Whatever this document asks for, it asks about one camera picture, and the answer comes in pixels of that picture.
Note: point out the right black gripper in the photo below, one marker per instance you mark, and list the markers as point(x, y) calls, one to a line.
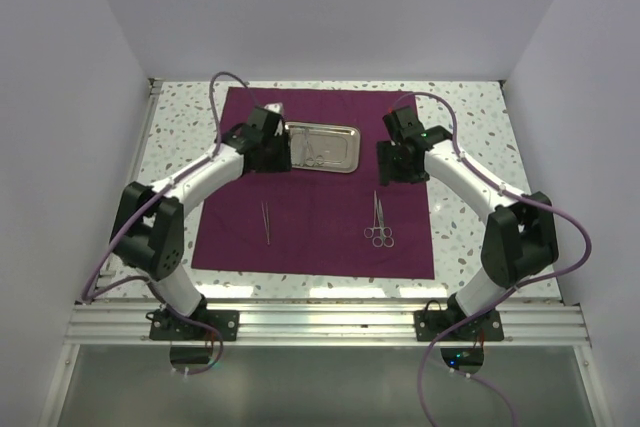
point(388, 172)

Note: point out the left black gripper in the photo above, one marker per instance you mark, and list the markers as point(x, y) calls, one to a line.
point(282, 162)

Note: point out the steel instrument tray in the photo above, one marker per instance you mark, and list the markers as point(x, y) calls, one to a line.
point(339, 145)

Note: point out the steel tweezers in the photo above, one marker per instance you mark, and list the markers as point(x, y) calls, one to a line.
point(266, 221)

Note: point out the small steel scissors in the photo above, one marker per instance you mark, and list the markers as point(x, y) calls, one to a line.
point(380, 234)

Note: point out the purple cloth wrap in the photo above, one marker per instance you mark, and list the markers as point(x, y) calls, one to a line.
point(317, 220)

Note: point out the steel forceps with rings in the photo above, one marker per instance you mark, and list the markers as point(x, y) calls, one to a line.
point(374, 217)

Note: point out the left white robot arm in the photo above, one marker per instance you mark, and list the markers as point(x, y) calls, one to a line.
point(148, 233)

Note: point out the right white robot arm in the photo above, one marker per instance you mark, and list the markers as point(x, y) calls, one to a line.
point(520, 236)

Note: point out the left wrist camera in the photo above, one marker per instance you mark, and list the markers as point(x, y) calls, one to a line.
point(276, 108)

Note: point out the aluminium left side rail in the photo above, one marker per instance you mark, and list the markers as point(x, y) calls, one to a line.
point(155, 90)

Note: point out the aluminium rail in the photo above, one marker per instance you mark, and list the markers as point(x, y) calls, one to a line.
point(155, 90)
point(333, 324)

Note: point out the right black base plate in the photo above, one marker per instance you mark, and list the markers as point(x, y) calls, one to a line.
point(460, 324)

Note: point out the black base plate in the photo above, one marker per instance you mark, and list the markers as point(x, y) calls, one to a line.
point(206, 325)
point(460, 324)

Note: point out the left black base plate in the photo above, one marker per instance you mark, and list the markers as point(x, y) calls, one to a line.
point(206, 325)

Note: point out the aluminium front rail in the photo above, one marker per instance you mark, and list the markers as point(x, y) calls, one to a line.
point(333, 324)

